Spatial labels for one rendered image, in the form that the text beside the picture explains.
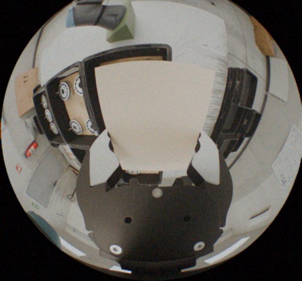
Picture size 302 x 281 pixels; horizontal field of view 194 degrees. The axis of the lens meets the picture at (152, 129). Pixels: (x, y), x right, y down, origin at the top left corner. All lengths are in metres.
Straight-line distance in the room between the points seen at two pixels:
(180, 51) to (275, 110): 2.70
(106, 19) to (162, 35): 0.29
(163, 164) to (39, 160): 3.35
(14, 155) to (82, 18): 3.09
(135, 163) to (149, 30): 0.59
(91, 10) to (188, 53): 0.50
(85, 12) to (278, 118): 3.10
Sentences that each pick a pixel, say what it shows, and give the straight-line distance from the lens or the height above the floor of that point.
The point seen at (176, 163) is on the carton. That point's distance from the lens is 0.15.
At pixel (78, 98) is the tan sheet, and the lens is 0.54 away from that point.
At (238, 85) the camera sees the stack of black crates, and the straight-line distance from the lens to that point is 1.09.
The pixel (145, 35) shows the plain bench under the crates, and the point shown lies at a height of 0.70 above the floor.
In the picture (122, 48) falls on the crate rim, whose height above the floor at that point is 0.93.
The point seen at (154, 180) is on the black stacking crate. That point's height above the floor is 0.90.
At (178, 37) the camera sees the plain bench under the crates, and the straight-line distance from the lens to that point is 0.58.
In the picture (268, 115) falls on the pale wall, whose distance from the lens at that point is 2.98.
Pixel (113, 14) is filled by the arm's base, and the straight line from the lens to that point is 0.47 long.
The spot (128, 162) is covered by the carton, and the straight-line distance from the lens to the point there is 0.15.
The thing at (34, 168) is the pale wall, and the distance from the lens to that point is 3.37.
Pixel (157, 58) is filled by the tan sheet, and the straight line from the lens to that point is 0.39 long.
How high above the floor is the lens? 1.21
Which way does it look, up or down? 58 degrees down
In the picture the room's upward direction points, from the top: 180 degrees clockwise
